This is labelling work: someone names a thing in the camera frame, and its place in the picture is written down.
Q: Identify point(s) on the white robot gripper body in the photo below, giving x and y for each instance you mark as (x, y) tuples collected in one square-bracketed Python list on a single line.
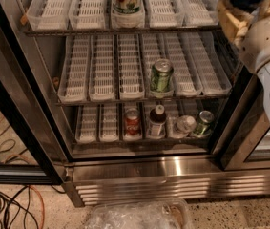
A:
[(265, 43)]

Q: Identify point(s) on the shelf tray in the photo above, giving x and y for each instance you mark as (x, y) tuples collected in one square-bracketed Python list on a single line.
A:
[(199, 12), (130, 74), (131, 137), (102, 69), (88, 14), (152, 48), (172, 116), (150, 135), (73, 82), (49, 15), (193, 108), (185, 78), (130, 20), (165, 13), (108, 123), (212, 75), (86, 126)]

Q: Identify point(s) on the green soda can middle shelf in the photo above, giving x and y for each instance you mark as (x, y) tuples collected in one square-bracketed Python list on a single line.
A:
[(161, 73)]

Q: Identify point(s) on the green soda can shelf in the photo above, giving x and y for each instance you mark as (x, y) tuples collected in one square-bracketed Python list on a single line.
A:
[(161, 73), (204, 122)]

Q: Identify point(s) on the green soda can bottom shelf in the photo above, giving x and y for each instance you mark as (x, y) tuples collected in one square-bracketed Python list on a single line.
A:
[(204, 122)]

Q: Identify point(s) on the stainless steel fridge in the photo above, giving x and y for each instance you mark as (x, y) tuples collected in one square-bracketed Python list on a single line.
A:
[(234, 162)]

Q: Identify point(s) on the red coca-cola can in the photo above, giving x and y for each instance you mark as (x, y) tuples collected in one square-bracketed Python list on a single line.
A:
[(132, 122)]

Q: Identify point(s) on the open glass fridge door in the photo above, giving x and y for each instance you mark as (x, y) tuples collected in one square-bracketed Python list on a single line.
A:
[(27, 101)]

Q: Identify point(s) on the dark drink bottle white cap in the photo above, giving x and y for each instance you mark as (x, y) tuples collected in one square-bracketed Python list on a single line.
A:
[(157, 120)]

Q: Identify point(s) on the clear plastic bin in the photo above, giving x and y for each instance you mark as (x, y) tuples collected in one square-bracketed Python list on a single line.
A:
[(168, 213)]

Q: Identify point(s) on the top wire shelf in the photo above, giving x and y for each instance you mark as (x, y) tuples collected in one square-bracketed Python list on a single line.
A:
[(69, 32)]

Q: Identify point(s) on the wire shelf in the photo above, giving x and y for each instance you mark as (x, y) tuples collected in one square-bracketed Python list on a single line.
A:
[(69, 32), (191, 140), (138, 100)]

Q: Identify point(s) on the middle wire shelf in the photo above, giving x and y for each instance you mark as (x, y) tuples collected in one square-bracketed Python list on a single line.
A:
[(138, 100)]

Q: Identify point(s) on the bottom wire shelf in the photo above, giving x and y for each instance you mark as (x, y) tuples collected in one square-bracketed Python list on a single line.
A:
[(191, 140)]

